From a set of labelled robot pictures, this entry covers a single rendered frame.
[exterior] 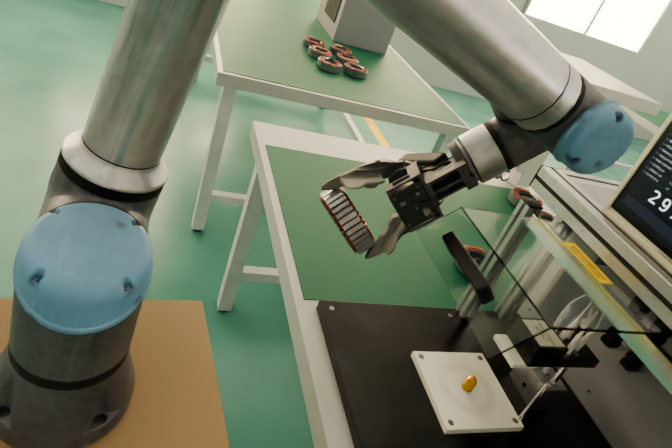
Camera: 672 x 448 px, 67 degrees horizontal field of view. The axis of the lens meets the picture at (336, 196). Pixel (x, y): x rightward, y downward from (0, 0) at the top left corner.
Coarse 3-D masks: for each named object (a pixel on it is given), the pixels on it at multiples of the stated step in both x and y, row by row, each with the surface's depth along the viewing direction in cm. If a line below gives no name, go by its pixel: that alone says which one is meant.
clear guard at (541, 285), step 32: (448, 224) 76; (480, 224) 74; (512, 224) 78; (544, 224) 82; (448, 256) 72; (480, 256) 70; (512, 256) 70; (544, 256) 73; (448, 288) 68; (512, 288) 64; (544, 288) 65; (576, 288) 68; (608, 288) 71; (480, 320) 63; (512, 320) 61; (544, 320) 59; (576, 320) 61; (608, 320) 64; (640, 320) 66
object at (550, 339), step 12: (540, 336) 81; (552, 336) 82; (516, 348) 83; (528, 348) 80; (540, 348) 78; (552, 348) 79; (564, 348) 80; (588, 348) 86; (516, 360) 80; (528, 360) 80; (540, 360) 80; (552, 360) 81; (564, 360) 82; (576, 360) 83; (588, 360) 84; (564, 372) 85
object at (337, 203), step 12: (324, 192) 77; (336, 192) 75; (324, 204) 75; (336, 204) 74; (348, 204) 73; (336, 216) 73; (348, 216) 73; (360, 216) 73; (348, 228) 73; (360, 228) 74; (348, 240) 74; (360, 240) 74; (372, 240) 75; (360, 252) 76
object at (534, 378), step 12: (516, 372) 92; (528, 372) 89; (540, 372) 89; (552, 372) 90; (516, 384) 92; (528, 384) 89; (540, 384) 87; (552, 384) 87; (528, 396) 89; (552, 396) 87; (540, 408) 88; (552, 408) 89
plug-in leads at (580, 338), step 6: (564, 330) 83; (564, 336) 84; (570, 336) 86; (576, 336) 82; (582, 336) 87; (588, 336) 82; (570, 342) 82; (576, 342) 82; (582, 342) 83; (570, 348) 82; (576, 348) 84; (570, 354) 83
